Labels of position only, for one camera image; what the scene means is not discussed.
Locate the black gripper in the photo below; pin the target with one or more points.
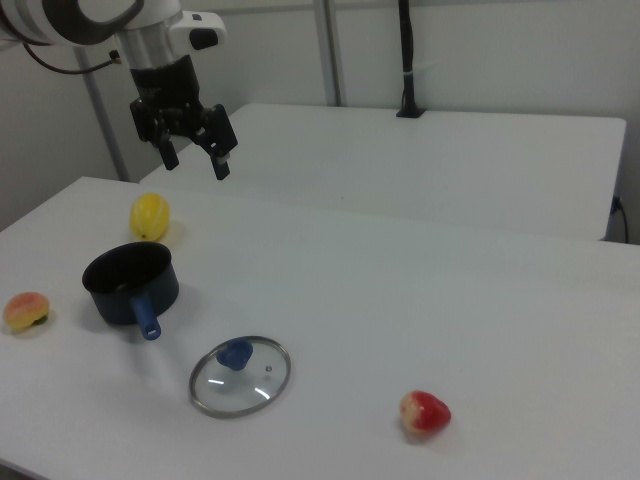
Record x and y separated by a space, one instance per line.
165 85

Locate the glass lid with blue knob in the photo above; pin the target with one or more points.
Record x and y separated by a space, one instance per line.
240 395

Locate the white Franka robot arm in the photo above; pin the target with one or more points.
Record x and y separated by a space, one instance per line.
50 20

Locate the yellow toy melon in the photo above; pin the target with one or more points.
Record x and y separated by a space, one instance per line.
149 215

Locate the white side table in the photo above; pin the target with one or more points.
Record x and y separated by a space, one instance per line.
400 160

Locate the toy peach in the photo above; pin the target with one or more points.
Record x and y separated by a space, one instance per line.
25 311

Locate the red toy strawberry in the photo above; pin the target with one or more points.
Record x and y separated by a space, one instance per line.
425 415

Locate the grey metal wall post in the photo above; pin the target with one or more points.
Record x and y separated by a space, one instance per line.
331 50
105 125

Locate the black camera pole on table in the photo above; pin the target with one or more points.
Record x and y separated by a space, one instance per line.
409 60

